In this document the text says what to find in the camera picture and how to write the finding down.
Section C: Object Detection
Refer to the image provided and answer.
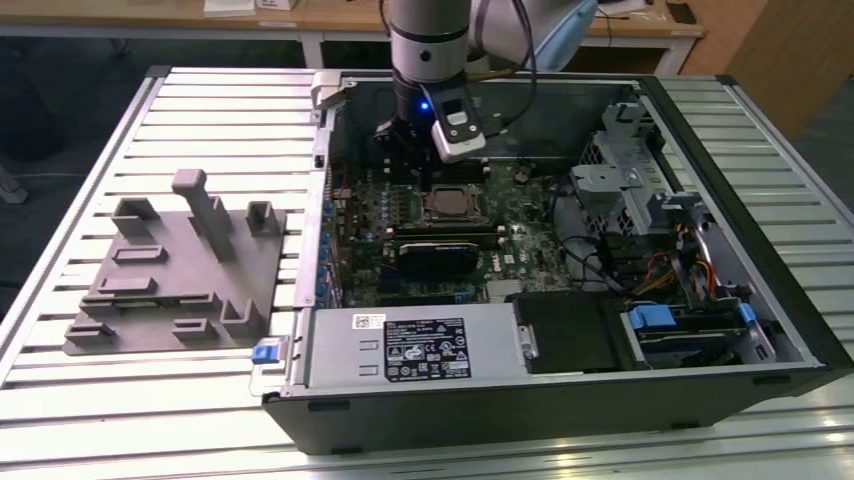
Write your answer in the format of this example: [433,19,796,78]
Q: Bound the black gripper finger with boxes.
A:
[374,118,435,194]

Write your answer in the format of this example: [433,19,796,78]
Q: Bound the silver CPU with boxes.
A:
[430,192,477,215]

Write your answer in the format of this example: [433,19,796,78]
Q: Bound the CPU socket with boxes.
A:
[414,183,494,227]

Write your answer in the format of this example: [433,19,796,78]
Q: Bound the black graphics card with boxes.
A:
[398,241,481,276]

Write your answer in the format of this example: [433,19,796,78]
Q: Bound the green motherboard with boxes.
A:
[322,162,582,307]

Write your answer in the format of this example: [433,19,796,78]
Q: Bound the silver metal drive cage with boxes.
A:
[570,102,673,236]

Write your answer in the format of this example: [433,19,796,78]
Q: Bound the black expansion slot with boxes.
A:
[381,292,487,308]

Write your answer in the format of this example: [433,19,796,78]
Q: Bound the grey parts rack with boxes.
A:
[60,169,290,357]

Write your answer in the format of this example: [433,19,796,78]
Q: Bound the grey power supply unit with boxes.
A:
[303,304,530,389]

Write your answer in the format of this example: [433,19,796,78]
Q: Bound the black drive bay cover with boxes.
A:
[506,292,644,376]

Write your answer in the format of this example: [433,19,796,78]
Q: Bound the hard disk in blue carrier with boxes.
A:
[620,302,760,369]

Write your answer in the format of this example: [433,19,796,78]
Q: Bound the grey stand foot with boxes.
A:
[0,160,32,204]

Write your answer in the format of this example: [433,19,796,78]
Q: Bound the black PC case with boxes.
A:
[259,68,854,457]

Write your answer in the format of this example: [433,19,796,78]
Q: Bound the wooden cabinet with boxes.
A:
[684,0,854,146]

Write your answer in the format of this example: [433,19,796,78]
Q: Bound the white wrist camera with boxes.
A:
[430,97,490,164]

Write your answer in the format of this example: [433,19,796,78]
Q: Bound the grey case handle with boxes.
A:
[309,69,350,109]

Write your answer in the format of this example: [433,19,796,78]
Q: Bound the yellow orange wire bundle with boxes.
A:
[633,249,722,302]

